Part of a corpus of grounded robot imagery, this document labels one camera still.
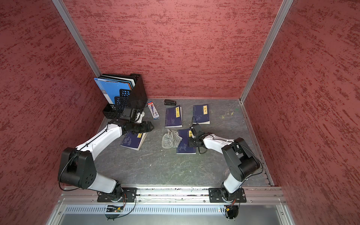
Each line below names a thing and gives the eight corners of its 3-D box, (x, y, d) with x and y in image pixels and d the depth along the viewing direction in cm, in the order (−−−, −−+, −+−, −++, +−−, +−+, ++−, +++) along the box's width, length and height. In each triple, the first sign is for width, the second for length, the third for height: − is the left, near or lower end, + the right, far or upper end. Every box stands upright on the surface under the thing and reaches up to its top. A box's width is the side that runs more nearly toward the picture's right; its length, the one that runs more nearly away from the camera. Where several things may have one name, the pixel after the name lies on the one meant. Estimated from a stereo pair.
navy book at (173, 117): (164, 127, 105) (164, 124, 102) (166, 108, 117) (166, 105, 114) (182, 127, 105) (182, 124, 102) (182, 108, 117) (182, 105, 114)
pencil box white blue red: (154, 120, 109) (153, 118, 108) (147, 103, 120) (146, 102, 119) (159, 118, 111) (159, 116, 109) (152, 101, 122) (152, 100, 120)
